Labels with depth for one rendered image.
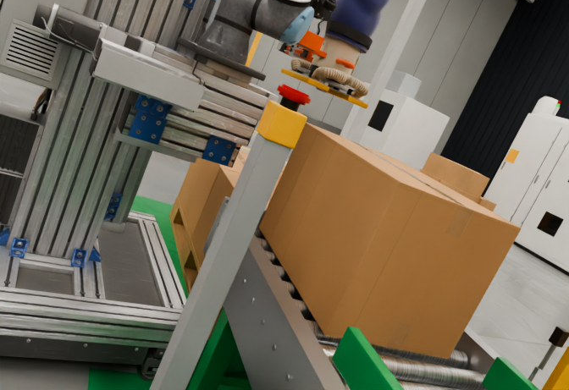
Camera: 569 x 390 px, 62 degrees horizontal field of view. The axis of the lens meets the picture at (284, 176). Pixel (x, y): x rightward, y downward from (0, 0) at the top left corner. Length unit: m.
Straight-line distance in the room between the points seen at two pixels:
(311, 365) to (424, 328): 0.44
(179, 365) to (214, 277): 0.22
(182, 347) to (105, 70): 0.66
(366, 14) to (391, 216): 1.09
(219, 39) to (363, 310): 0.82
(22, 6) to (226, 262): 0.87
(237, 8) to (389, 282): 0.84
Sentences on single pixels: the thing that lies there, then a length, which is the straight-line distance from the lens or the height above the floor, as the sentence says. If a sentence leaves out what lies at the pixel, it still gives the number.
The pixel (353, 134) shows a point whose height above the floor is 0.80.
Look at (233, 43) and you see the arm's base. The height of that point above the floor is 1.08.
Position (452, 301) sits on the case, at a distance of 1.30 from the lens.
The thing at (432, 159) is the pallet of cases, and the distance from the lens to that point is 9.38.
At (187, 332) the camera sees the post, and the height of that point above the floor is 0.48.
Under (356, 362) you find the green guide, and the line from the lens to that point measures 1.00.
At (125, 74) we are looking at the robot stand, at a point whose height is 0.91.
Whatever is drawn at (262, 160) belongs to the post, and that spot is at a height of 0.89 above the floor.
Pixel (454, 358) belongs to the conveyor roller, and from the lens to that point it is 1.48.
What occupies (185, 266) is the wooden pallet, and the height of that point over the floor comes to 0.03.
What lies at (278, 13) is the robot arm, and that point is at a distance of 1.35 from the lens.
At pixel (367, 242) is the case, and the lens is 1.08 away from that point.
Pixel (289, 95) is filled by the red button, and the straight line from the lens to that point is 0.92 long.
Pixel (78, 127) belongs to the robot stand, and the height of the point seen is 0.67.
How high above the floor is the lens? 1.05
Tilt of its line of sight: 11 degrees down
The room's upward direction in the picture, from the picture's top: 24 degrees clockwise
